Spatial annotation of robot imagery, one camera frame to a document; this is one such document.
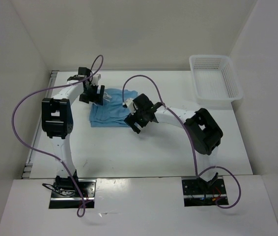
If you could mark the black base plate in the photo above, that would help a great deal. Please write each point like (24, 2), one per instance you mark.
(69, 199)
(195, 193)

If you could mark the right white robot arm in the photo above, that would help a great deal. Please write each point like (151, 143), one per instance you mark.
(202, 131)

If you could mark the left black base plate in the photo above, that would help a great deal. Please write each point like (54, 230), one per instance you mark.
(69, 199)

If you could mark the white plastic basket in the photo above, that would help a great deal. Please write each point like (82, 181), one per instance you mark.
(215, 80)

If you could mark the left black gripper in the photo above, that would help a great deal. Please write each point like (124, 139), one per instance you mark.
(97, 98)

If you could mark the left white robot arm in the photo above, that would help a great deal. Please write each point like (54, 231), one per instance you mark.
(57, 123)

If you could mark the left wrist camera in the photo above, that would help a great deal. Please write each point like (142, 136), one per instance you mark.
(94, 80)

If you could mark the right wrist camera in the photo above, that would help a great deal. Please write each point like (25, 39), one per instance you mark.
(130, 105)

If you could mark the aluminium table edge rail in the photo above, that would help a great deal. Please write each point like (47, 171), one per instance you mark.
(28, 165)

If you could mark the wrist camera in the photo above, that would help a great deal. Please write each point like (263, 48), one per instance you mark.
(130, 105)
(94, 80)

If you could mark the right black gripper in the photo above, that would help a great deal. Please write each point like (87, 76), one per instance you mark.
(131, 119)

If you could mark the light blue shorts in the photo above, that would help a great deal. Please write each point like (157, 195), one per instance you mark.
(111, 113)

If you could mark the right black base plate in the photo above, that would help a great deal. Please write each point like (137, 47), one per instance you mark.
(195, 193)

